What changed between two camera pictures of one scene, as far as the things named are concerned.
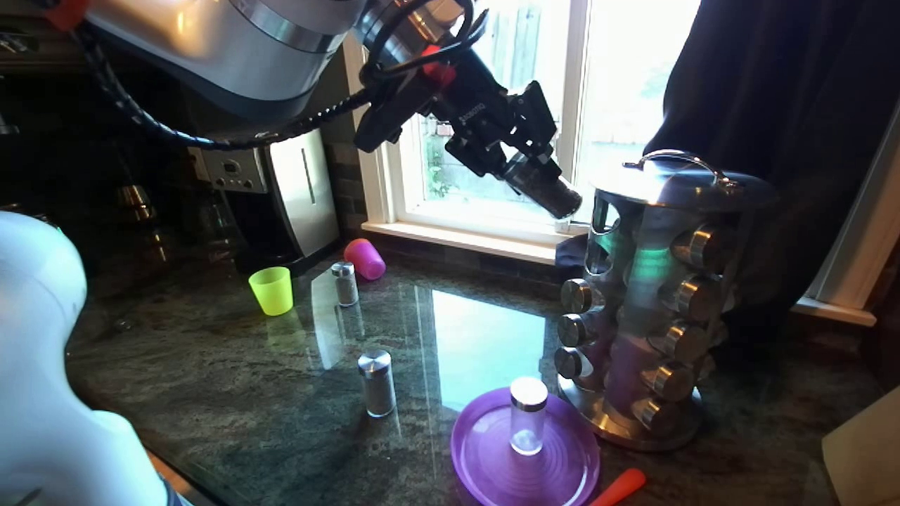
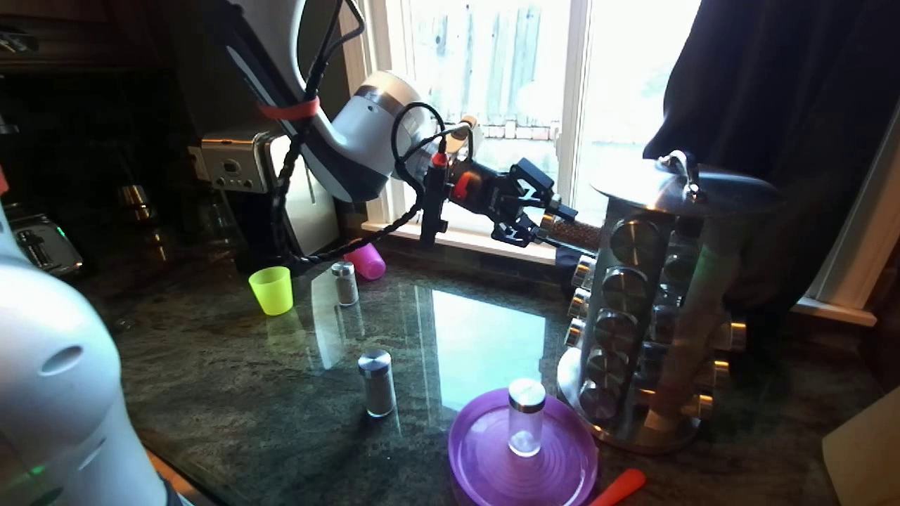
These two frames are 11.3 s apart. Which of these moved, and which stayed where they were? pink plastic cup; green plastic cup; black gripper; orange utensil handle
Moved: black gripper
Stayed: orange utensil handle; pink plastic cup; green plastic cup
